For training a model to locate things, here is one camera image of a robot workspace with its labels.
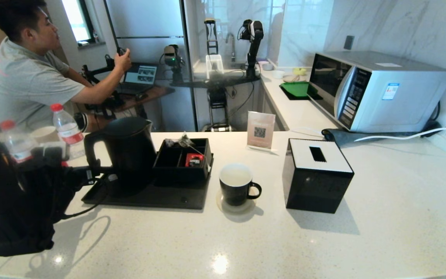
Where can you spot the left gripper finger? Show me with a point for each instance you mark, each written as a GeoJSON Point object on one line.
{"type": "Point", "coordinates": [102, 169]}
{"type": "Point", "coordinates": [101, 179]}

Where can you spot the black electric kettle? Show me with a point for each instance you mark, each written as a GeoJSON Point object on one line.
{"type": "Point", "coordinates": [130, 151]}

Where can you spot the green cutting board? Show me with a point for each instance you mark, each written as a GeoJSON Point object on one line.
{"type": "Point", "coordinates": [297, 89]}

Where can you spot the water bottle red cap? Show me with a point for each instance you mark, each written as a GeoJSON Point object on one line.
{"type": "Point", "coordinates": [18, 145]}
{"type": "Point", "coordinates": [68, 130]}

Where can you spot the red sachet packet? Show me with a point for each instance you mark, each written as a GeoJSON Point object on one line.
{"type": "Point", "coordinates": [194, 160]}

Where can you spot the dark wall outlet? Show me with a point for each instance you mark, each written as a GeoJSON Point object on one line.
{"type": "Point", "coordinates": [348, 42]}

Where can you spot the brown paper cup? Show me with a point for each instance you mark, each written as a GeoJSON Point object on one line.
{"type": "Point", "coordinates": [45, 133]}

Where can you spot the open laptop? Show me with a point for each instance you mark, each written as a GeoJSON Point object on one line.
{"type": "Point", "coordinates": [141, 75]}

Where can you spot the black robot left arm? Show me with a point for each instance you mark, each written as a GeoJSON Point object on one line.
{"type": "Point", "coordinates": [18, 209]}

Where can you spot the chrome faucet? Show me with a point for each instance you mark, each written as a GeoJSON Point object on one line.
{"type": "Point", "coordinates": [232, 44]}

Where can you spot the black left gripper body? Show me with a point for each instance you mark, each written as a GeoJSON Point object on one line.
{"type": "Point", "coordinates": [78, 179]}

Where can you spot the black serving tray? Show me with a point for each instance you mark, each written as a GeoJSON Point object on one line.
{"type": "Point", "coordinates": [149, 197]}

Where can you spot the black flat tray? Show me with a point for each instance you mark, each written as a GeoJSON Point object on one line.
{"type": "Point", "coordinates": [304, 98]}

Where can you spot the black tissue box white lid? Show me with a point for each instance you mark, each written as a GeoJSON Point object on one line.
{"type": "Point", "coordinates": [312, 186]}

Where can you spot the window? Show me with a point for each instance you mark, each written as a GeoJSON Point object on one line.
{"type": "Point", "coordinates": [76, 19]}

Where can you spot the acrylic QR code sign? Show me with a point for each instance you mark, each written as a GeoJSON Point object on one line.
{"type": "Point", "coordinates": [261, 130]}

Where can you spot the person in grey t-shirt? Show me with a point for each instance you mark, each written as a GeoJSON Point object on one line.
{"type": "Point", "coordinates": [29, 81]}

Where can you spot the pyramid tea bag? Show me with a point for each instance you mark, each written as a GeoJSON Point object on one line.
{"type": "Point", "coordinates": [185, 141]}

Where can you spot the black computer mouse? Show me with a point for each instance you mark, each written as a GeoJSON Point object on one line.
{"type": "Point", "coordinates": [142, 97]}

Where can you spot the grey refrigerator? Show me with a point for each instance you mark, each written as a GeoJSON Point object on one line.
{"type": "Point", "coordinates": [149, 23]}

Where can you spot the black ladder rack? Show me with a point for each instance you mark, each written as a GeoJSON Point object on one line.
{"type": "Point", "coordinates": [211, 37]}

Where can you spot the black compartment organizer box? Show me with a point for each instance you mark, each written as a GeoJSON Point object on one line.
{"type": "Point", "coordinates": [176, 175]}

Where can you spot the beige coaster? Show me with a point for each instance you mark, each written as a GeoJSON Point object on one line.
{"type": "Point", "coordinates": [244, 209]}

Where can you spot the yellow bowl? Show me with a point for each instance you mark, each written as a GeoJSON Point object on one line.
{"type": "Point", "coordinates": [299, 71]}

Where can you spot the black equipment stand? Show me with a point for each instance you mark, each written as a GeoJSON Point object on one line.
{"type": "Point", "coordinates": [218, 99]}

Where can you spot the silver microwave oven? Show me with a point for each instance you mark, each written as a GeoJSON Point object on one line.
{"type": "Point", "coordinates": [401, 100]}

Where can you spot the white bowl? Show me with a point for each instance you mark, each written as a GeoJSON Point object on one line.
{"type": "Point", "coordinates": [278, 74]}

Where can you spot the black mug white inside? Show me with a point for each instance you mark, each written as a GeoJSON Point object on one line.
{"type": "Point", "coordinates": [234, 193]}

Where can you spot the black white tea sachet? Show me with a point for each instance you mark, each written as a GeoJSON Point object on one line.
{"type": "Point", "coordinates": [170, 143]}

